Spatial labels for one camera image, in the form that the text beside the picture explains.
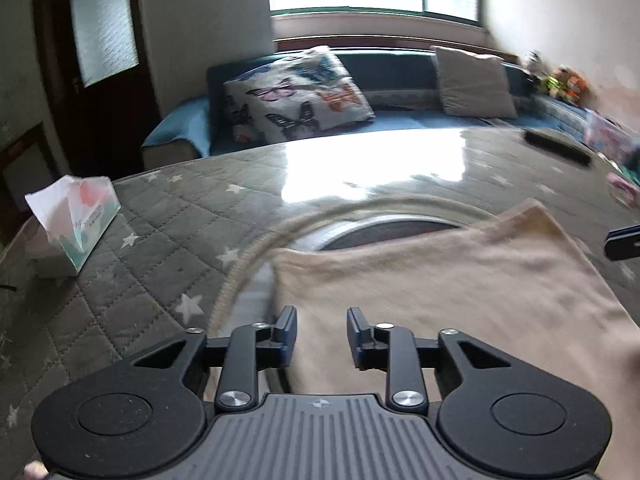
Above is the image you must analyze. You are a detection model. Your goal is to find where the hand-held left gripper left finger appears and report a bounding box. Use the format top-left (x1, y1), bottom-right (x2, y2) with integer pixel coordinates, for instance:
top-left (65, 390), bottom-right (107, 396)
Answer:
top-left (131, 306), bottom-right (299, 411)

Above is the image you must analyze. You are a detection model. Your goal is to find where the blue patterned sofa cover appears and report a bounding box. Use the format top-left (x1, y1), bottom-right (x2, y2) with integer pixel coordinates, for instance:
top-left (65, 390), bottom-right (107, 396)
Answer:
top-left (535, 94), bottom-right (640, 181)

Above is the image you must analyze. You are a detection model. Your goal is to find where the butterfly print pillow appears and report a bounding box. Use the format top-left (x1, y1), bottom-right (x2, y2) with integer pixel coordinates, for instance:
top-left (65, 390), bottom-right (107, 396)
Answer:
top-left (222, 45), bottom-right (376, 143)

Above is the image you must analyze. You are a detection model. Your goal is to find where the brown plush bear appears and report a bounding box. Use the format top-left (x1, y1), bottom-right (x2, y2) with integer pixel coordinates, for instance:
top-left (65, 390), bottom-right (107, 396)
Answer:
top-left (546, 67), bottom-right (570, 101)

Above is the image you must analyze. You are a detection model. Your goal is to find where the round recessed table plate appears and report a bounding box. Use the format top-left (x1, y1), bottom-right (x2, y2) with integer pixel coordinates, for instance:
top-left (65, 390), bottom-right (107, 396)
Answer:
top-left (210, 197), bottom-right (501, 333)

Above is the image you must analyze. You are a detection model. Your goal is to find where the light blue sofa blanket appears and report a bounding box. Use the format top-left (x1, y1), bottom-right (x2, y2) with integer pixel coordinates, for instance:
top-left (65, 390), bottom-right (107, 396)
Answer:
top-left (145, 97), bottom-right (213, 158)

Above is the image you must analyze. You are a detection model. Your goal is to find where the plain beige pillow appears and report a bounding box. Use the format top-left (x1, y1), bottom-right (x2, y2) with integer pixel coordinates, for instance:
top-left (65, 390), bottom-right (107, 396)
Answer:
top-left (430, 46), bottom-right (518, 119)

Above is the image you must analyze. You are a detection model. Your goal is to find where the beige cloth garment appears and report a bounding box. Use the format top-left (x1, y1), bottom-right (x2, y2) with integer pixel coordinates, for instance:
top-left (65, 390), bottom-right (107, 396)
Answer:
top-left (205, 199), bottom-right (640, 476)

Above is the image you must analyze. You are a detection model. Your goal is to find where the dark wooden door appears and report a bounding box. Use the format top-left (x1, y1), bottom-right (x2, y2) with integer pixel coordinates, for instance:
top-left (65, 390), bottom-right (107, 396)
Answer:
top-left (32, 0), bottom-right (161, 176)

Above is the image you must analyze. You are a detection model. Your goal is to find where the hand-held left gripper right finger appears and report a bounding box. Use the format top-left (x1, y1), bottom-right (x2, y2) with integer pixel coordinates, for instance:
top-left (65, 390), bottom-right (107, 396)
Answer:
top-left (346, 307), bottom-right (511, 413)

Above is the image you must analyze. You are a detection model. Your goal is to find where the grey quilted star table cover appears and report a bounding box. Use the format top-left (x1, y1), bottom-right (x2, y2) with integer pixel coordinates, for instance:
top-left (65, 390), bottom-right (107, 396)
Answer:
top-left (0, 127), bottom-right (640, 480)

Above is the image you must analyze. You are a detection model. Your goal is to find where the pink headband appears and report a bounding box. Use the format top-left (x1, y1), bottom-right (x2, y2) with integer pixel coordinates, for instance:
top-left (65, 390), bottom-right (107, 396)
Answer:
top-left (606, 172), bottom-right (640, 206)

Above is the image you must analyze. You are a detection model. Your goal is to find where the tissue box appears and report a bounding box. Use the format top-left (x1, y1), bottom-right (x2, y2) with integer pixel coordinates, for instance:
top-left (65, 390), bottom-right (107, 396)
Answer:
top-left (25, 175), bottom-right (122, 277)

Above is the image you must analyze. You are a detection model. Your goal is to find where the black remote control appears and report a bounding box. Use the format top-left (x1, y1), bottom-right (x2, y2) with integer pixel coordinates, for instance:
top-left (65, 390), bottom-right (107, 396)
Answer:
top-left (520, 130), bottom-right (593, 166)

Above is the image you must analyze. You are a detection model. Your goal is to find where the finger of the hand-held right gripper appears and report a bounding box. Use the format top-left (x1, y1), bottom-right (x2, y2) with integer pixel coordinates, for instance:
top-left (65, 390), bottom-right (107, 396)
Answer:
top-left (603, 226), bottom-right (640, 262)

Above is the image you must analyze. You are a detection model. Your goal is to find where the white and black plush toy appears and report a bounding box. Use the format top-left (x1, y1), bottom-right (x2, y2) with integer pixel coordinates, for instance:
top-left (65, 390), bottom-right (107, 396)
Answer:
top-left (525, 51), bottom-right (547, 80)

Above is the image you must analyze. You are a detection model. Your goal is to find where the clear plastic storage box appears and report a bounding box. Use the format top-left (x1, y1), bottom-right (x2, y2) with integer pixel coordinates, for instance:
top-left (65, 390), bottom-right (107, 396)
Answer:
top-left (584, 110), bottom-right (638, 162)

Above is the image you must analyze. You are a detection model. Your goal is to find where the wooden ledge behind sofa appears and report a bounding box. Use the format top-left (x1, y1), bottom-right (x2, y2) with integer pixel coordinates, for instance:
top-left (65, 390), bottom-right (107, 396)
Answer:
top-left (275, 35), bottom-right (518, 61)

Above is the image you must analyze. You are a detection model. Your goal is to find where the orange plush fox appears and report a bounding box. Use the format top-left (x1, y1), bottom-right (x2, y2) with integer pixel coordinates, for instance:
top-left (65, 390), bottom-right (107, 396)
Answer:
top-left (567, 69), bottom-right (588, 103)

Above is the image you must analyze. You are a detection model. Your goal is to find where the wooden framed board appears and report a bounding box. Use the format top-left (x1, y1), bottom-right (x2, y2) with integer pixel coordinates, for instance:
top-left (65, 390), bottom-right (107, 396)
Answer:
top-left (0, 122), bottom-right (53, 243)

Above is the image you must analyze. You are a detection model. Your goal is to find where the blue sofa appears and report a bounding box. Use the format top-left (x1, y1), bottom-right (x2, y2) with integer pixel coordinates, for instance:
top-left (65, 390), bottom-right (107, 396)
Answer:
top-left (141, 47), bottom-right (640, 181)

